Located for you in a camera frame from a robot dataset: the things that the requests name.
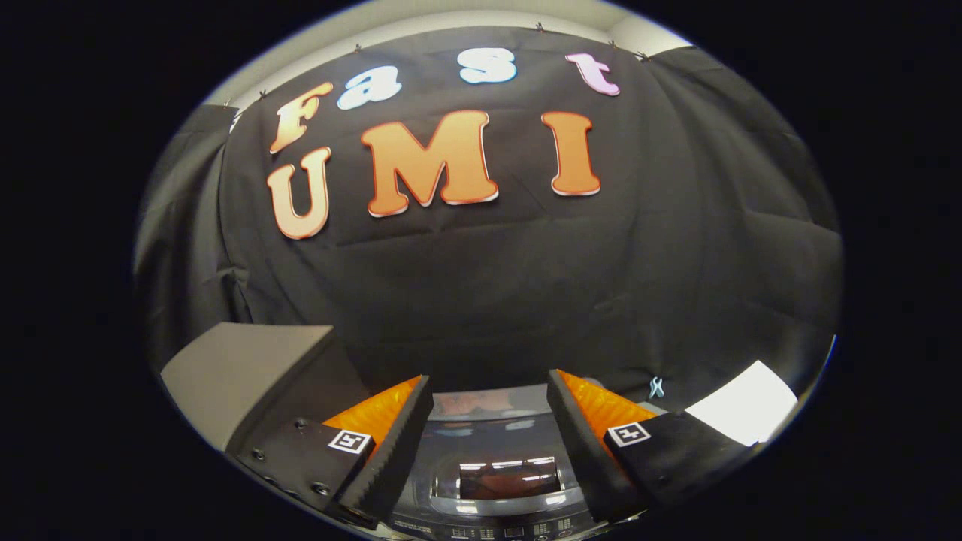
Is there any grey washing machine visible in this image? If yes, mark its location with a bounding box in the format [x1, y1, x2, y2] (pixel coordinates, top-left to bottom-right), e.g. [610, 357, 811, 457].
[380, 385, 670, 541]

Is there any row of small black clips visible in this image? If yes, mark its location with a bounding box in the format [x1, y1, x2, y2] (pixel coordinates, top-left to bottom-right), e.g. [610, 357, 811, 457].
[222, 23, 649, 107]

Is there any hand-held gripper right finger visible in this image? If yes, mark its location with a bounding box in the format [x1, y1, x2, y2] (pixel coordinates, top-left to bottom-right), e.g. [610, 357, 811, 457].
[546, 368, 756, 524]

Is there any white flat sheet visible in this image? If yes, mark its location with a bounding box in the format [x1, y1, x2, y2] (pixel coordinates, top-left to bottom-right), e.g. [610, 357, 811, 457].
[684, 359, 799, 448]

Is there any dark transparent washing machine lid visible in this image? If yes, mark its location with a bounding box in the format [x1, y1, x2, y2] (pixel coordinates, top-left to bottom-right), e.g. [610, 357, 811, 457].
[410, 385, 602, 519]

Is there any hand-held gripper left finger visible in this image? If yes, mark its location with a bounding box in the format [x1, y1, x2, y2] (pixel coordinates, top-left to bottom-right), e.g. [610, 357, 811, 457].
[225, 374, 434, 530]

